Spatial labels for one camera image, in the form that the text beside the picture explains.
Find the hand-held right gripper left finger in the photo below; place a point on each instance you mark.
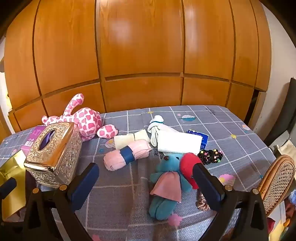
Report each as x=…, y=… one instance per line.
x=83, y=185

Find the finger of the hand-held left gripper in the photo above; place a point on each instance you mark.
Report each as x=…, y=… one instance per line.
x=7, y=188

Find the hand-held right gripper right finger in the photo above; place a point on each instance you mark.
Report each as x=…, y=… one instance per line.
x=209, y=187

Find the brown lace scrunchie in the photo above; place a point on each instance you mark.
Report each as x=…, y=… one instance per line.
x=201, y=204

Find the gold tray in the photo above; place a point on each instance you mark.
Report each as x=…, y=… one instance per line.
x=9, y=166

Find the red knitted doll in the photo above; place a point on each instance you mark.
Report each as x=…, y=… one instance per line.
x=187, y=166

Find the teal plush bear pink dress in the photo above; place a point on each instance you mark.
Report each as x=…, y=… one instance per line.
x=159, y=206

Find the white towel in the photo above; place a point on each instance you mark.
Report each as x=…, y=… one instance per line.
x=178, y=142

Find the cream cloth piece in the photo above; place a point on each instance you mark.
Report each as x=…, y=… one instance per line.
x=122, y=140

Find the pink cloth blue band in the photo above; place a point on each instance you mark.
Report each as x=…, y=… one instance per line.
x=141, y=148

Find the white socks teal band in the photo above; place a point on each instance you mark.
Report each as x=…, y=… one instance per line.
x=153, y=132

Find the gold ornate tissue box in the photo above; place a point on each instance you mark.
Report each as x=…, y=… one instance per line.
x=57, y=148

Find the blue packet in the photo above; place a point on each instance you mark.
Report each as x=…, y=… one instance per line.
x=204, y=141

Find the purple carton box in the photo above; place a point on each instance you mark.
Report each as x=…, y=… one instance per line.
x=30, y=139

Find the pink spotted plush toy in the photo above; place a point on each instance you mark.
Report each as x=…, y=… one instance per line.
x=85, y=120

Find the wicker chair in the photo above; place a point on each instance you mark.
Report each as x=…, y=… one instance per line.
x=277, y=185

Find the colourful cloth pile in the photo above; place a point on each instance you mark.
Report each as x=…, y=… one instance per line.
x=289, y=208

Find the white paper bag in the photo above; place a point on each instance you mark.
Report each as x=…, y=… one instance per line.
x=285, y=148

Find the dark chair back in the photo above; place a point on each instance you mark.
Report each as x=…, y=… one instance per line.
x=284, y=115

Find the wooden wardrobe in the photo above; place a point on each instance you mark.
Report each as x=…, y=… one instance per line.
x=138, y=46

